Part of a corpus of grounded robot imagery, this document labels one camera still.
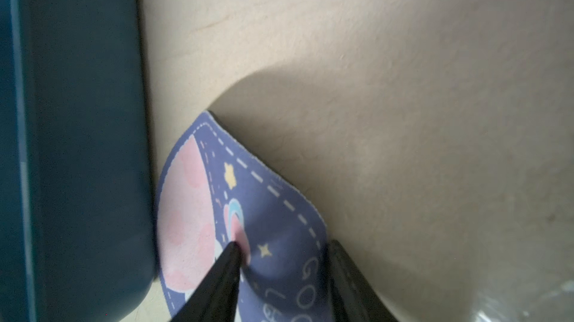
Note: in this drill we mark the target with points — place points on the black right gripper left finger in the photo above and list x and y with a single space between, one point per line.
215 300

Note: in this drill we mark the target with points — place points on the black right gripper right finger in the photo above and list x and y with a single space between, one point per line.
352 298

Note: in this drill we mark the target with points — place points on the purple space bunny coaster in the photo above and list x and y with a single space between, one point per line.
211 192

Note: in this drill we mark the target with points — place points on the teal plastic storage box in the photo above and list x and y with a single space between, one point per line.
77 237

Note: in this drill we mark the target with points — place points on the clear cup of pencils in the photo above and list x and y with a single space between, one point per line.
555 304

